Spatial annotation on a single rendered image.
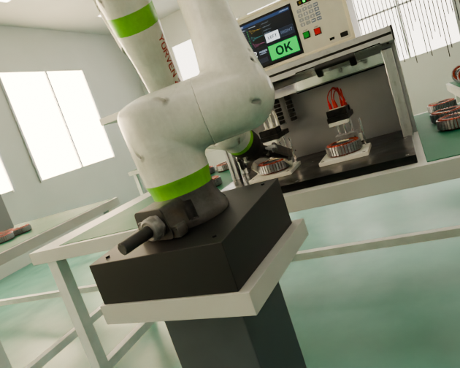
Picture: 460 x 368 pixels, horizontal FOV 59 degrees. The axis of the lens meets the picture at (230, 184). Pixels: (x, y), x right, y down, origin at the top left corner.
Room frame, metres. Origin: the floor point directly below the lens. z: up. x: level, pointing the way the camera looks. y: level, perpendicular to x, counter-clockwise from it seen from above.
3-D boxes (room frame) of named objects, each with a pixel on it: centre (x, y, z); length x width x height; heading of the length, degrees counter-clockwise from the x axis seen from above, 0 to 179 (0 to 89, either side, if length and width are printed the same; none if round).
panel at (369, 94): (1.57, -0.38, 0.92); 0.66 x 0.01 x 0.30; 65
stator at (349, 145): (1.28, -0.38, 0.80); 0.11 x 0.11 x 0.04
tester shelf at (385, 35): (1.63, -0.41, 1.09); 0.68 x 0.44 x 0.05; 65
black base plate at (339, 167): (1.35, -0.28, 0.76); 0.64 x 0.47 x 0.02; 65
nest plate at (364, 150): (1.28, -0.38, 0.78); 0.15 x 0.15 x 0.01; 65
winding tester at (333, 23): (1.62, -0.42, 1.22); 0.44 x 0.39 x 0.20; 65
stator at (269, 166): (1.39, -0.16, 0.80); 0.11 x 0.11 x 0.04
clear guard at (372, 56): (1.27, -0.44, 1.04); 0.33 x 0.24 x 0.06; 155
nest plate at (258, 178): (1.39, -0.16, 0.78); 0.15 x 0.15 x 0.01; 65
